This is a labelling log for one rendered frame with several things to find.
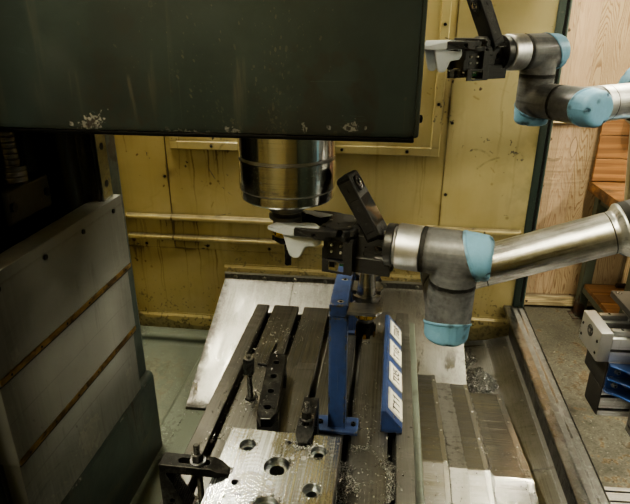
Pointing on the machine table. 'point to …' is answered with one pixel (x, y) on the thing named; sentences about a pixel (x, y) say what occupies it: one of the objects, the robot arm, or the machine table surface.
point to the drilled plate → (244, 469)
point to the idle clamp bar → (275, 380)
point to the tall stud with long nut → (249, 376)
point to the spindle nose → (286, 172)
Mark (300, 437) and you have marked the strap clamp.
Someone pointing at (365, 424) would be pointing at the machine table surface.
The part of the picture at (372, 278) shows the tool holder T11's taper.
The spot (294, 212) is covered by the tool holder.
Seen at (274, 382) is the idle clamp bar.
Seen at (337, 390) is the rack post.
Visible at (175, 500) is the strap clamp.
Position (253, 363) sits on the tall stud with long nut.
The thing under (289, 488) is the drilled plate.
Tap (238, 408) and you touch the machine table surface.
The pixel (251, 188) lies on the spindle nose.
